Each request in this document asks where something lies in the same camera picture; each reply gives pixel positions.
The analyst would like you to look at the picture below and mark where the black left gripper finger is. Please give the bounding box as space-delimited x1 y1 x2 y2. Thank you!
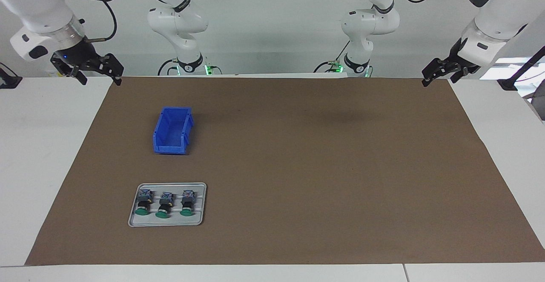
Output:
422 58 458 87
450 64 481 83

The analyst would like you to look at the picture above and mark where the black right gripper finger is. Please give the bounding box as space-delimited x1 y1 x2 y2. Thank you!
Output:
51 54 88 86
92 53 124 86

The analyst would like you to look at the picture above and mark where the green push button switch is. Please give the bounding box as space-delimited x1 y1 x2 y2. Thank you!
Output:
135 188 154 216
179 190 196 217
155 191 175 219

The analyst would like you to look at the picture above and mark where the black angled stand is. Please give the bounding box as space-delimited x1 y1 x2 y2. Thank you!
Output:
497 46 545 91

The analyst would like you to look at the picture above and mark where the black table clamp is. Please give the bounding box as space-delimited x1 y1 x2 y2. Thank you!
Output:
0 63 23 89

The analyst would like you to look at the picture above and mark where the grey chair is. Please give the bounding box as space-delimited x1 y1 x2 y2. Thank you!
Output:
523 91 545 121

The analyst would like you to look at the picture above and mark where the blue plastic bin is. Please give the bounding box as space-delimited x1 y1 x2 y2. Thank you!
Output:
152 106 195 155

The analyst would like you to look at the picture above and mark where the grey metal tray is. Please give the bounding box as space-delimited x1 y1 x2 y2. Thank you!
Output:
128 182 207 227

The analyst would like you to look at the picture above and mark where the brown paper mat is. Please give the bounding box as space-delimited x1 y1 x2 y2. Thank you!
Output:
25 76 545 266

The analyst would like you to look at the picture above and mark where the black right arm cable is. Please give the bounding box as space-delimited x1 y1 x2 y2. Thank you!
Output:
85 0 169 43

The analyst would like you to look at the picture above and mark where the black right base cable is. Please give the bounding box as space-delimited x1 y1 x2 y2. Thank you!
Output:
158 58 179 76

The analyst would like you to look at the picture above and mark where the black base cable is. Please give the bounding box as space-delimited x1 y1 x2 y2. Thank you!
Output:
158 58 179 76
314 39 352 73

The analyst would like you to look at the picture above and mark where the black left base cable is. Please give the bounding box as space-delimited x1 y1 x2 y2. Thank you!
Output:
314 39 352 73

